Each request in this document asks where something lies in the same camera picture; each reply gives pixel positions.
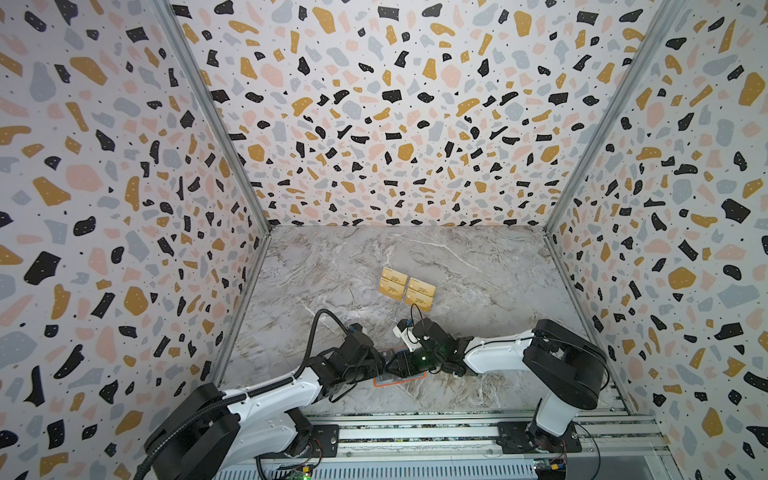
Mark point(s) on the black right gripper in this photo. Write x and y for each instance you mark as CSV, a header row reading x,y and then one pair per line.
x,y
417,358

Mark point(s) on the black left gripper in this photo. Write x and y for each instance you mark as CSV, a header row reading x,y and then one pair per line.
x,y
378,365

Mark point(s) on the orange card holder wallet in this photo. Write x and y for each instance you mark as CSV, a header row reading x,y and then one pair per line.
x,y
386,378

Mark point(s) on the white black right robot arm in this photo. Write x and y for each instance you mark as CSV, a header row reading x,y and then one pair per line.
x,y
573,369

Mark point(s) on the clear acrylic card stand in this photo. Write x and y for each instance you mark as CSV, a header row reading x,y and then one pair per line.
x,y
394,310

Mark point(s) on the green circuit board left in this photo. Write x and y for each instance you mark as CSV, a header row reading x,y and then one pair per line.
x,y
299,473

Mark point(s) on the circuit board right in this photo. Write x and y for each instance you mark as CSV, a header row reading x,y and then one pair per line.
x,y
550,469

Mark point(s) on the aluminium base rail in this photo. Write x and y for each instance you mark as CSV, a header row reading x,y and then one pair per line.
x,y
615,445

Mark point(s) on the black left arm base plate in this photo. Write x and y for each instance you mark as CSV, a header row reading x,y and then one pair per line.
x,y
321,441

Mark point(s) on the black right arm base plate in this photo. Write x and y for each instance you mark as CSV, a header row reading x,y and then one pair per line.
x,y
519,437

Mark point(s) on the aluminium corner post left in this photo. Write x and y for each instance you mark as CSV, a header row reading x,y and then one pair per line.
x,y
174,35

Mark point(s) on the aluminium corner post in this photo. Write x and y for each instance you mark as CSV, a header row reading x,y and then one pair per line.
x,y
662,23
174,35

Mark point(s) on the aluminium corner post right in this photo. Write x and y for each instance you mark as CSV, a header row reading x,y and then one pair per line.
x,y
662,23

